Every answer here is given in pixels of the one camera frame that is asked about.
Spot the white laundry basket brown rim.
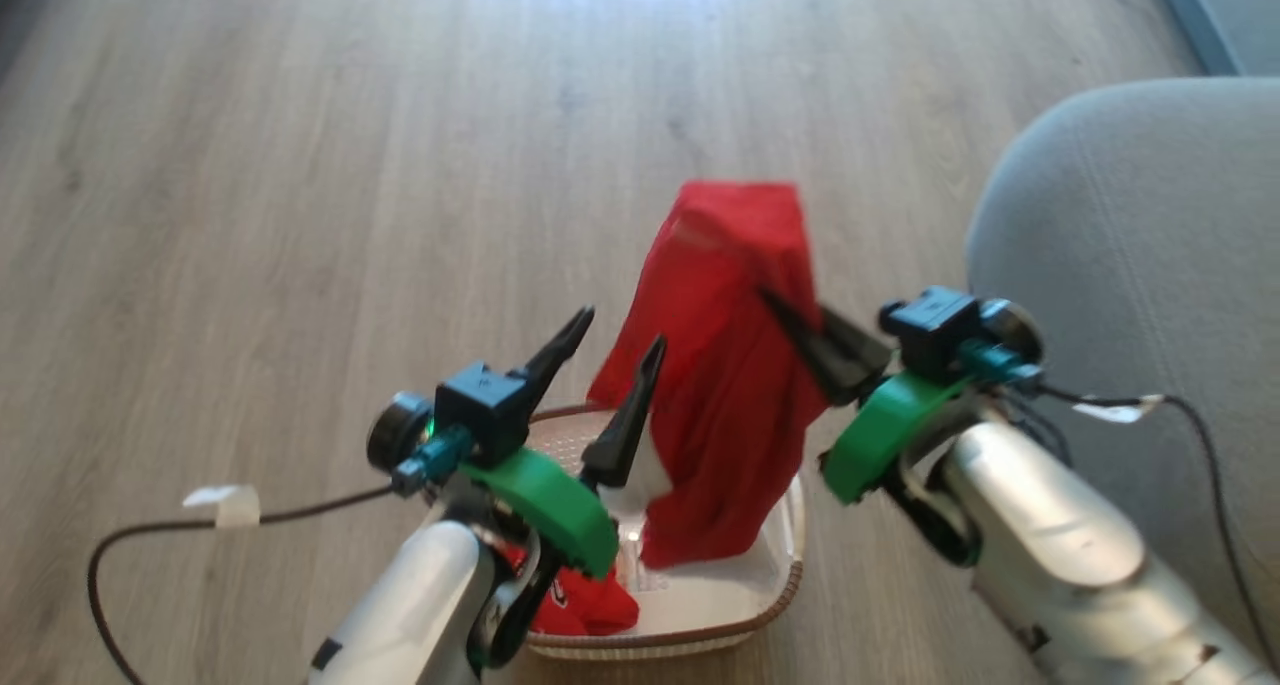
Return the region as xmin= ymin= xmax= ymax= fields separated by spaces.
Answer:
xmin=519 ymin=402 xmax=808 ymax=662

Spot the grey fabric sofa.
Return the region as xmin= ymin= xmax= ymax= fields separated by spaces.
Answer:
xmin=964 ymin=76 xmax=1280 ymax=666

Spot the red garment with print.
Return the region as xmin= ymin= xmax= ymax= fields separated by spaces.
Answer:
xmin=505 ymin=543 xmax=642 ymax=639

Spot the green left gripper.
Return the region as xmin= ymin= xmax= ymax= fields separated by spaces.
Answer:
xmin=460 ymin=306 xmax=668 ymax=580

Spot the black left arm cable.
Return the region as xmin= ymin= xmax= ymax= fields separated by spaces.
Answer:
xmin=87 ymin=483 xmax=401 ymax=685

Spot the plain red garment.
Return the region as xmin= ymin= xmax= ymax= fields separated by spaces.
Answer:
xmin=586 ymin=179 xmax=832 ymax=572

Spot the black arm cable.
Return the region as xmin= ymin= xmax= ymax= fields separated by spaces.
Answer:
xmin=87 ymin=483 xmax=401 ymax=685
xmin=1035 ymin=385 xmax=1280 ymax=656

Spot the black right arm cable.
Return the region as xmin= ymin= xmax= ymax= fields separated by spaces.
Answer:
xmin=1035 ymin=385 xmax=1280 ymax=656

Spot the white cable tag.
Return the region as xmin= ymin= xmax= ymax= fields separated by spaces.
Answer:
xmin=183 ymin=484 xmax=262 ymax=528
xmin=1072 ymin=394 xmax=1166 ymax=425

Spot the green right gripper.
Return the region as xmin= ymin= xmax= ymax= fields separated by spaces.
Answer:
xmin=758 ymin=285 xmax=969 ymax=507

